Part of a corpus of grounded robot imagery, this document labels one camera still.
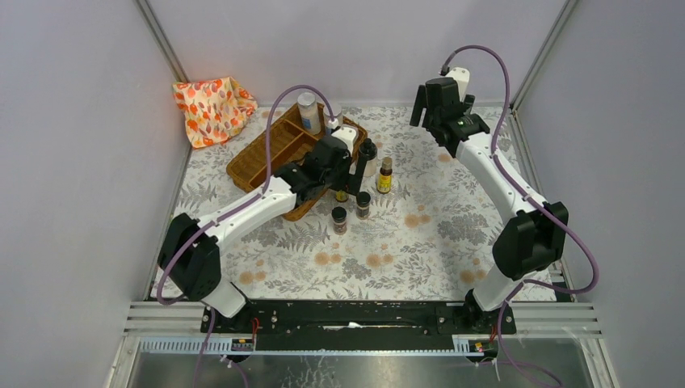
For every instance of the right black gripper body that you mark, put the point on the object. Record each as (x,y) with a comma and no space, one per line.
(421,103)

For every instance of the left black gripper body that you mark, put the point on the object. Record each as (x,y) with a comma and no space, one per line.
(339,179)

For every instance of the yellow label sauce bottle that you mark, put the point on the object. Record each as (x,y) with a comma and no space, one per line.
(341,196)

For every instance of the dark spice jar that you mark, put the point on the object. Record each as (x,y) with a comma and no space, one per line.
(363,200)
(339,218)

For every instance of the blue label pellet jar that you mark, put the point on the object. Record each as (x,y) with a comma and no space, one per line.
(332,117)
(308,109)

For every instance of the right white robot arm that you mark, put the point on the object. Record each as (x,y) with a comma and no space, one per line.
(530,239)

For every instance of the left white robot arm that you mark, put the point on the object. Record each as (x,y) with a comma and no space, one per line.
(190,256)

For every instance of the brown wicker divided basket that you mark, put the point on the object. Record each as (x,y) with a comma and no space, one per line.
(286,142)

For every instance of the floral patterned table mat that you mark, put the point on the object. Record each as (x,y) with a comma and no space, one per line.
(429,238)

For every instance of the orange floral cloth bag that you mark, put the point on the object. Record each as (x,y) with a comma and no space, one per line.
(215,111)

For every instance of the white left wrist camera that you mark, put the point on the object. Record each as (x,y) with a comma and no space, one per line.
(347,134)

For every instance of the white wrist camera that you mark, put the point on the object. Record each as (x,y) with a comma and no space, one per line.
(347,134)
(462,77)

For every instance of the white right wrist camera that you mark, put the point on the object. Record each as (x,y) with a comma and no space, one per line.
(462,77)

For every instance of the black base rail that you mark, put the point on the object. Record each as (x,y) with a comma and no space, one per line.
(303,325)

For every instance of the aluminium frame rail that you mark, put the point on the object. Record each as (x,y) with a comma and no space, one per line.
(161,39)

